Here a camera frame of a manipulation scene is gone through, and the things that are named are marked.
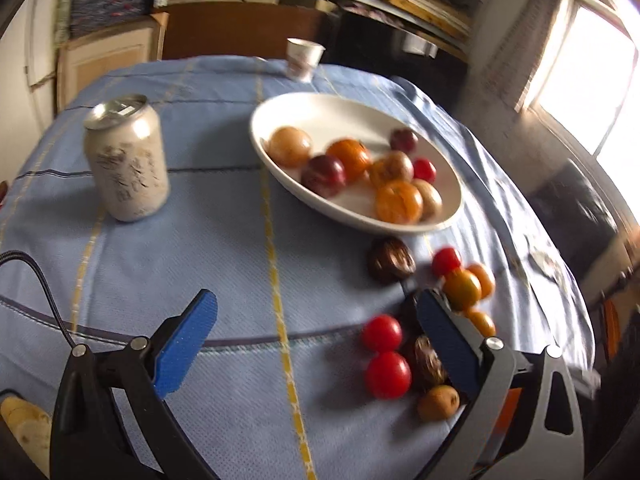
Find large yellow-brown pear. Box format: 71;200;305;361
369;151;414;188

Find white paper cup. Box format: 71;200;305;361
285;38;326;84

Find blue checked tablecloth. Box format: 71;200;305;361
1;56;596;479

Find small mandarin orange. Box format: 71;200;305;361
326;139;372;184

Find white beverage can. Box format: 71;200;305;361
84;94;170;222

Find bright window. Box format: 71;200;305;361
524;0;639;200

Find stack of blue patterned boxes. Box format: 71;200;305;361
70;0;152;39

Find framed wooden board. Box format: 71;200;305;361
55;12;169;113

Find dark mangosteen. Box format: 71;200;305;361
366;236;416;285
413;336;447;391

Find large orange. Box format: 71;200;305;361
374;180;423;226

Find brown round fruit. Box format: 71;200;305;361
411;179;442;220
267;126;312;168

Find dark purple plum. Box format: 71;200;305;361
299;155;347;198

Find brown wooden cabinet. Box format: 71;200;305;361
163;2;338;60

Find orange persimmon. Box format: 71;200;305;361
466;263;496;299
442;269;482;312

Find small dark plum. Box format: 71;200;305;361
390;128;419;155

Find yellow-orange persimmon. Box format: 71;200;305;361
463;309;497;338

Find white oval plate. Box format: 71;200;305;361
250;92;463;235

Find small red tomato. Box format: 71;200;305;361
413;157;437;184

